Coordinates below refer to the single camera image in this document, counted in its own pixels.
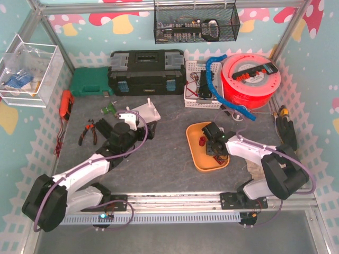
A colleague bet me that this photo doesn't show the white peg base plate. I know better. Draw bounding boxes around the white peg base plate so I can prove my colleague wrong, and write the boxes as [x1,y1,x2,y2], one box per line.
[126,98,161,123]

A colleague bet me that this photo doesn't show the black ribbed rail block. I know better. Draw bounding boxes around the black ribbed rail block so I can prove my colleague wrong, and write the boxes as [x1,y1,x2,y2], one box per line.
[95,118,114,140]

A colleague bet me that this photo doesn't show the green hose nozzle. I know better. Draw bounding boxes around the green hose nozzle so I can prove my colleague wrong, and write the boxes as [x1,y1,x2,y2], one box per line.
[101,103,117,117]

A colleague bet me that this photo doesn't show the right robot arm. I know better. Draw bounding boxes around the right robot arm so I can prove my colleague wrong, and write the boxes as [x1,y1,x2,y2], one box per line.
[202,122,310,200]

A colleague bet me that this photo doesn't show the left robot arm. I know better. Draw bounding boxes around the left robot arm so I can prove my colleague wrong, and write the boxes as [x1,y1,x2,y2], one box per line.
[22,111,160,232]

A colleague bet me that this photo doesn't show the red cylinder bushing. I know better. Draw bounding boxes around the red cylinder bushing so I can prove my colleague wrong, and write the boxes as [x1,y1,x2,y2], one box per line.
[199,136,207,147]

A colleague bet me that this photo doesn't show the orange plastic tray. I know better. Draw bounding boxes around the orange plastic tray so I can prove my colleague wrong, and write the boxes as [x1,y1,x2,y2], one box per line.
[186,121,230,173]

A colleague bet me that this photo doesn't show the beige work glove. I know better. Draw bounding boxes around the beige work glove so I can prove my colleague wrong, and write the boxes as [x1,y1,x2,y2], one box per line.
[246,160,265,181]

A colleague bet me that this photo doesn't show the white plastic basket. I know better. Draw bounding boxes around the white plastic basket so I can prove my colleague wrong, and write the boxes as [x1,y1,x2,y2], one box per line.
[184,60,224,109]

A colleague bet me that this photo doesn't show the black toolbox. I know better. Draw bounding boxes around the black toolbox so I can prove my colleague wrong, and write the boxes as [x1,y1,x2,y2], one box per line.
[108,49,187,96]

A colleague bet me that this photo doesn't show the green tool case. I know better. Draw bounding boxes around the green tool case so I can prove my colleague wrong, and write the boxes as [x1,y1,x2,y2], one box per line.
[69,67,114,97]

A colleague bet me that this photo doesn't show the orange multimeter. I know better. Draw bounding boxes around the orange multimeter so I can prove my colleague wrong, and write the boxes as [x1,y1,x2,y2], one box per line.
[59,90,75,121]

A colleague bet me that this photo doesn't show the red filament spool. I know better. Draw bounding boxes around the red filament spool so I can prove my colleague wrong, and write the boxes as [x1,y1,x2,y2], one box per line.
[221,53,281,110]

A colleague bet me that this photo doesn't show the black work glove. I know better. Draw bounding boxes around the black work glove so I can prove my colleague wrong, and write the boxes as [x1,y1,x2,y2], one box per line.
[275,116,298,151]

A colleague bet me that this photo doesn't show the yellow black screwdriver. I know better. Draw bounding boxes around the yellow black screwdriver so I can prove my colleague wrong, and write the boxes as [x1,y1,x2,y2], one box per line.
[273,105,289,118]

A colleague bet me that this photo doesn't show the black terminal strip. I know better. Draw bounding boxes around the black terminal strip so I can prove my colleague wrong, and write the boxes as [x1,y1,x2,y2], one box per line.
[231,62,278,81]

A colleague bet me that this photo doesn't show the clear acrylic box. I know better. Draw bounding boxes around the clear acrylic box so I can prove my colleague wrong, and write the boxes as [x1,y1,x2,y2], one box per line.
[1,34,64,108]

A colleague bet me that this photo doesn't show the blue white glove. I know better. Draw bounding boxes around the blue white glove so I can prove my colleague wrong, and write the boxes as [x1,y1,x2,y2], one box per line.
[5,70,34,89]

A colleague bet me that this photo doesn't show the orange handled pliers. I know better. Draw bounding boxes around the orange handled pliers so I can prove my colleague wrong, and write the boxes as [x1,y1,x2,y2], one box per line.
[78,119,97,146]

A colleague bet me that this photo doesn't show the blue corrugated hose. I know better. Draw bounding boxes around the blue corrugated hose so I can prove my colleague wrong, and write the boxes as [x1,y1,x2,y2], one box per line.
[206,54,257,122]

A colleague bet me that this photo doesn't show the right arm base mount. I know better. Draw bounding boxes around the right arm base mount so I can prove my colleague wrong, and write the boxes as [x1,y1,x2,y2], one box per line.
[219,192,268,210]

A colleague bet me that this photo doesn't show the grey slotted cable duct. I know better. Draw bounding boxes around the grey slotted cable duct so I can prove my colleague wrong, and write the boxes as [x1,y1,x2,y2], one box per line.
[61,212,241,225]

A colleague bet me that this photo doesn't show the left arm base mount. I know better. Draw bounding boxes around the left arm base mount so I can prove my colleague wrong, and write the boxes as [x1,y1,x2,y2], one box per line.
[93,194,128,213]

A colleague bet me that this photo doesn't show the black mesh wire basket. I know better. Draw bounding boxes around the black mesh wire basket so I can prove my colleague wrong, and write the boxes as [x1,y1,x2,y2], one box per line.
[154,2,240,44]

